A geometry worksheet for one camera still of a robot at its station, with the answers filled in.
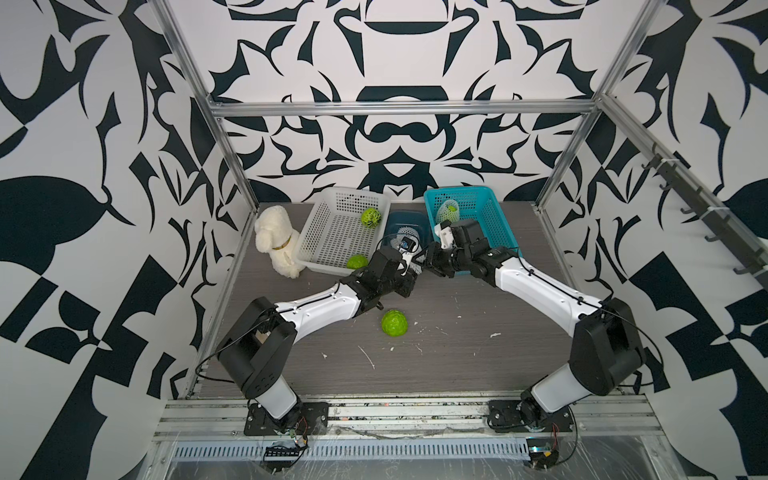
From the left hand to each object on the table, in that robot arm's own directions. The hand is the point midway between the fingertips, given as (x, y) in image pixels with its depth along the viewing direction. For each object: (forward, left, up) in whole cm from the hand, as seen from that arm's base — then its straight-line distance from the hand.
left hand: (412, 264), depth 86 cm
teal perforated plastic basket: (+33, -28, -9) cm, 44 cm away
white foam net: (-1, -1, +5) cm, 5 cm away
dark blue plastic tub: (+25, +1, -9) cm, 27 cm away
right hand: (0, 0, +4) cm, 4 cm away
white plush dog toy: (+9, +39, +4) cm, 40 cm away
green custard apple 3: (+26, -16, -6) cm, 32 cm away
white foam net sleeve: (+29, -13, -9) cm, 33 cm away
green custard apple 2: (+26, +11, -8) cm, 29 cm away
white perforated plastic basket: (+25, +22, -13) cm, 36 cm away
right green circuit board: (-44, -27, -14) cm, 53 cm away
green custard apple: (-14, +6, -8) cm, 17 cm away
